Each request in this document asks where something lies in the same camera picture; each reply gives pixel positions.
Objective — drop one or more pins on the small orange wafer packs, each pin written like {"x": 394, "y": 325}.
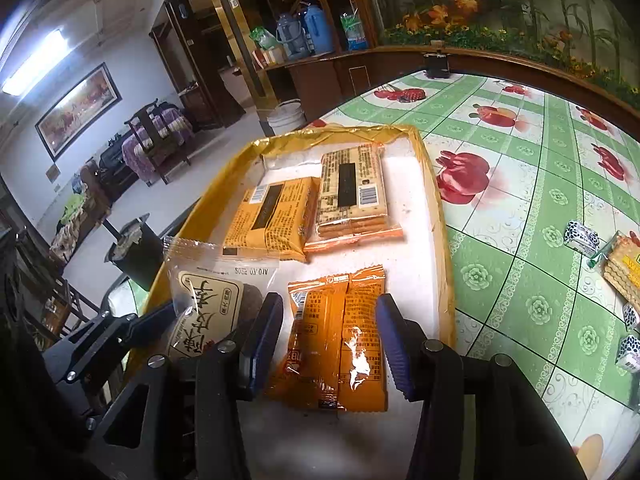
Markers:
{"x": 334, "y": 359}

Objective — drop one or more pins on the small black jar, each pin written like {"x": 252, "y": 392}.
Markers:
{"x": 436, "y": 65}

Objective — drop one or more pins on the framed wall painting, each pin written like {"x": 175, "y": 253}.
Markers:
{"x": 75, "y": 112}

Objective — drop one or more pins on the white plastic bucket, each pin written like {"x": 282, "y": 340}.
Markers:
{"x": 287, "y": 116}

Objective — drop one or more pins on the orange cracker pack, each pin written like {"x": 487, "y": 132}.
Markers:
{"x": 352, "y": 204}

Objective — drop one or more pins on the green plastic bag on shelf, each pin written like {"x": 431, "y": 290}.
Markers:
{"x": 263, "y": 38}

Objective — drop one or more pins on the yellow white tray box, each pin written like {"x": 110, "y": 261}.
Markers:
{"x": 285, "y": 443}

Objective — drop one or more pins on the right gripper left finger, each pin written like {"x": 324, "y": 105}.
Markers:
{"x": 234, "y": 370}

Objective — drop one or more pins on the orange snack bag with barcode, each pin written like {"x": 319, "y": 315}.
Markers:
{"x": 273, "y": 221}

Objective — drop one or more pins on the blue thermos jug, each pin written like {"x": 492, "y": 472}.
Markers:
{"x": 317, "y": 30}

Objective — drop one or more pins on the grey thermos jug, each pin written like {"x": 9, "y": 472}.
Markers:
{"x": 290, "y": 34}

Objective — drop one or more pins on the green yellow cracker pack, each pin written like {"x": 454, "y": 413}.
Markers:
{"x": 619, "y": 262}

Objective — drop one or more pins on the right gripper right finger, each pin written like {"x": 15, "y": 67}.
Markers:
{"x": 480, "y": 419}

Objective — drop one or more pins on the floral aquarium display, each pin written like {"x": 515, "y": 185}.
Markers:
{"x": 593, "y": 40}

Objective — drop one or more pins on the white clear snack bag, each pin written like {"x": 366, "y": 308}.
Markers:
{"x": 213, "y": 290}

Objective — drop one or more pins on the wooden chair with cloth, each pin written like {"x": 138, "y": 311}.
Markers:
{"x": 160, "y": 133}

